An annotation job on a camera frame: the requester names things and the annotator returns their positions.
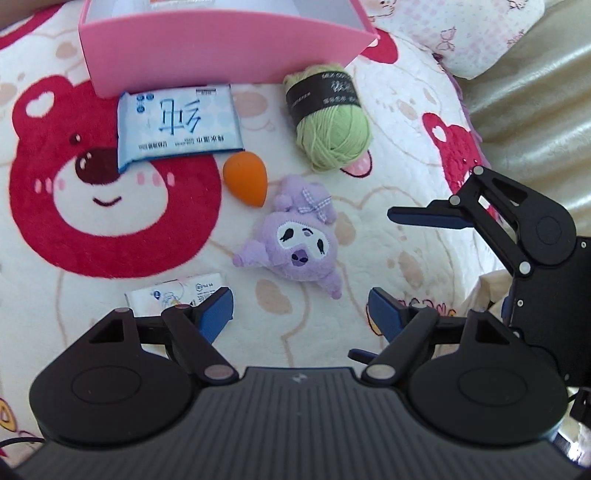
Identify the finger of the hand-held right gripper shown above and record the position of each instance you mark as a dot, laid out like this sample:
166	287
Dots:
434	218
361	356

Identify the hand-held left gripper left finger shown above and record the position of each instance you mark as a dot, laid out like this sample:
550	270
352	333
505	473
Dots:
217	311

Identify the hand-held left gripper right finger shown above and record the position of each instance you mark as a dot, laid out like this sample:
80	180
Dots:
383	311

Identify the small white tissue packet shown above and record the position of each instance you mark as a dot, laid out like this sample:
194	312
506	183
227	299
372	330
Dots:
161	295

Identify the purple plush toy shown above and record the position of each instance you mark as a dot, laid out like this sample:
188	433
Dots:
295	240

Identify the green yarn ball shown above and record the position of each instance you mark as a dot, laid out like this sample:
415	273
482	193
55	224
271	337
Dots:
332	134

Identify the orange makeup sponge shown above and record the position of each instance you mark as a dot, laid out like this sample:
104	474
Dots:
242	173

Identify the blue white wet wipes packet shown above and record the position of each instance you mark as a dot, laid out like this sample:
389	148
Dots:
180	120

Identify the pink cardboard box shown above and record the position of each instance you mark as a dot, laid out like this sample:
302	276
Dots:
184	50

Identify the beige satin cloth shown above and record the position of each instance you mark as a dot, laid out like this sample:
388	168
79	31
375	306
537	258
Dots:
531	101

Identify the bear printed blanket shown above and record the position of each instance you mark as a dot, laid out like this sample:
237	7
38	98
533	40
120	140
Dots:
92	221

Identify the pink checked pillow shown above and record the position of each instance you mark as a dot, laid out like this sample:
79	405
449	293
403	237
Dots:
461	37

